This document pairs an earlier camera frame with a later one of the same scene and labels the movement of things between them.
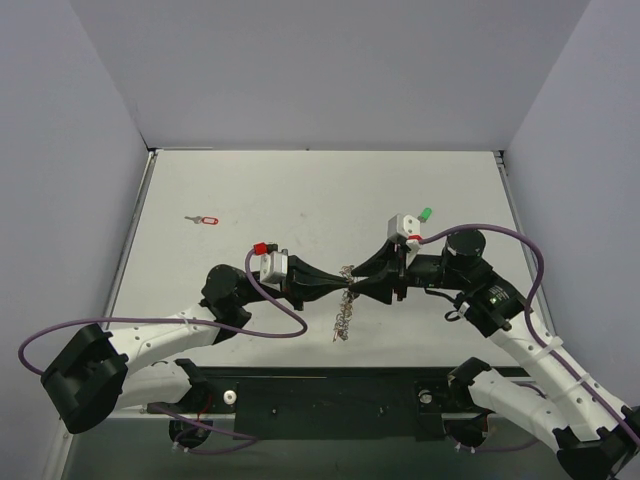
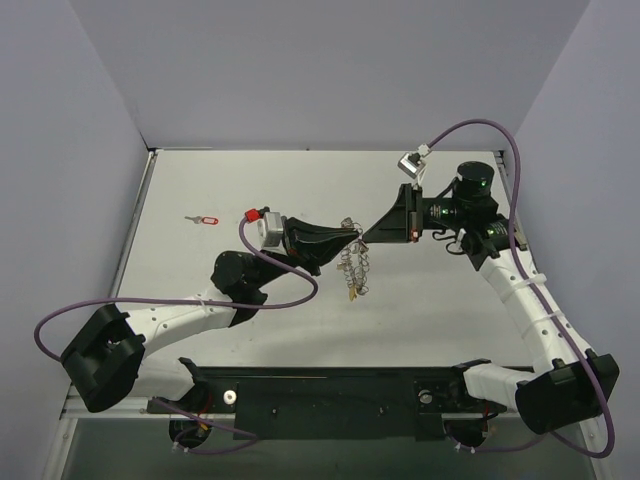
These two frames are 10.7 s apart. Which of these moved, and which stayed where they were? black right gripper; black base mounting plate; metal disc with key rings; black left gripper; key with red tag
Moved: black right gripper; black left gripper; metal disc with key rings
Stayed: black base mounting plate; key with red tag
